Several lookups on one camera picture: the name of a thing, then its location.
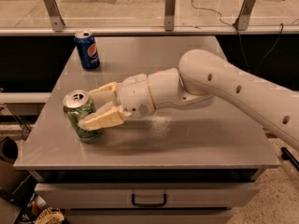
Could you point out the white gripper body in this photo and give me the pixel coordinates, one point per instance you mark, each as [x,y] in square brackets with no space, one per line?
[135,94]

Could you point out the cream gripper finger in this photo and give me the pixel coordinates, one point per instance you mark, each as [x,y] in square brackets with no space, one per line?
[108,115]
[105,94]

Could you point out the green soda can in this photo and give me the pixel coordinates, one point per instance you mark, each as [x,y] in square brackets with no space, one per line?
[77,105]

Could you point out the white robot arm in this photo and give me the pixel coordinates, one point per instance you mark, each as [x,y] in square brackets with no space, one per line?
[199,77]

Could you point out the blue Pepsi can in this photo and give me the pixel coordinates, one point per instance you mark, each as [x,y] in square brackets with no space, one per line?
[87,50]

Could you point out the grey cabinet drawer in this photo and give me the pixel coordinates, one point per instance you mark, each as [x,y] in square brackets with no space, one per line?
[118,196]

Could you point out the snack bag on floor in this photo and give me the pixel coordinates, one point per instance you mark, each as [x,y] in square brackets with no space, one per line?
[50,216]

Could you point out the black bar on floor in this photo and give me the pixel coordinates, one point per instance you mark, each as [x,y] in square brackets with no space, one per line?
[287,156]

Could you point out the left metal bracket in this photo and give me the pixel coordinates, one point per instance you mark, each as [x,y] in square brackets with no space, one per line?
[56,21]

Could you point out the metal bracket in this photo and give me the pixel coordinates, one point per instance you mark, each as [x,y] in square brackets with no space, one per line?
[56,21]
[242,21]
[169,15]

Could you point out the black drawer handle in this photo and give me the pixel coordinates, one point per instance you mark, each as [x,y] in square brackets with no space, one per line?
[142,201]

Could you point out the middle metal bracket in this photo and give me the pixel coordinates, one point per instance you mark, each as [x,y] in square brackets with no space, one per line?
[169,15]

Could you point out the right metal bracket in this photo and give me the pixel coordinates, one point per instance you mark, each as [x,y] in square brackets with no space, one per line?
[242,21]

